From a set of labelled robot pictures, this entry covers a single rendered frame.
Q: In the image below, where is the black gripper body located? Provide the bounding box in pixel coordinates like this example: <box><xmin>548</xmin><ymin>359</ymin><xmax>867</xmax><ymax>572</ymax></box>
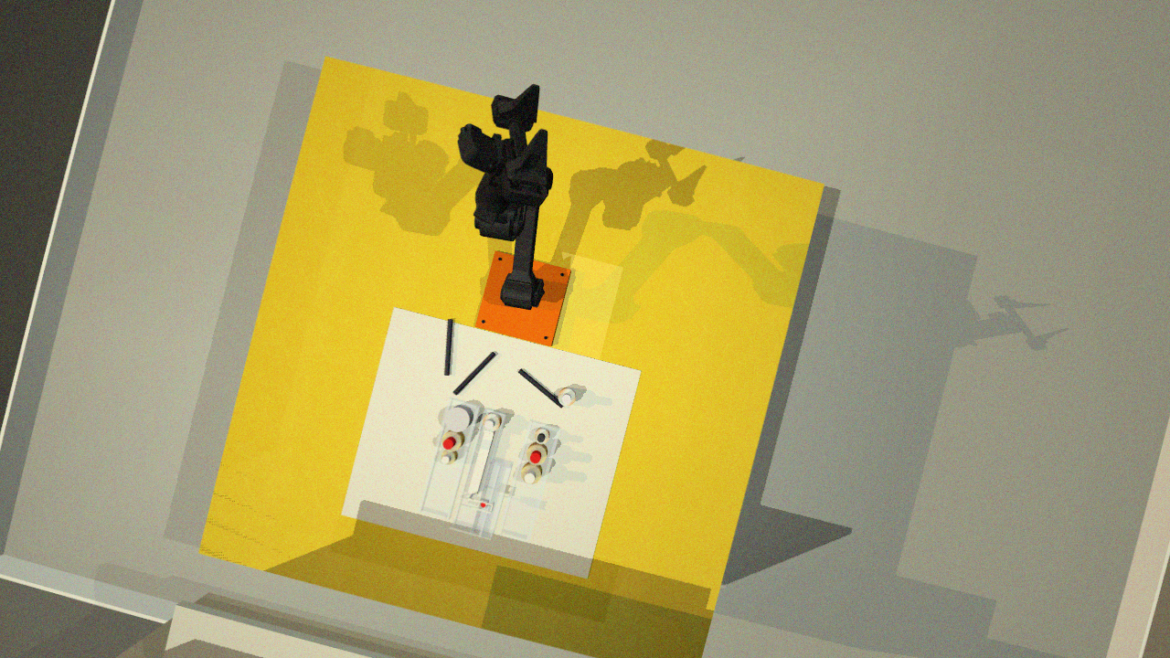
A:
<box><xmin>484</xmin><ymin>94</ymin><xmax>548</xmax><ymax>207</ymax></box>

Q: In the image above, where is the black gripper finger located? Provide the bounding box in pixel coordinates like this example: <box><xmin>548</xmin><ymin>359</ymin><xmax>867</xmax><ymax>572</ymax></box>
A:
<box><xmin>497</xmin><ymin>84</ymin><xmax>539</xmax><ymax>123</ymax></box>
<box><xmin>505</xmin><ymin>129</ymin><xmax>548</xmax><ymax>186</ymax></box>

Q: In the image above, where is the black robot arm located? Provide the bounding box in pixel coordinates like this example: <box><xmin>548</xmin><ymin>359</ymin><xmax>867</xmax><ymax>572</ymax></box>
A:
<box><xmin>457</xmin><ymin>123</ymin><xmax>545</xmax><ymax>310</ymax></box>

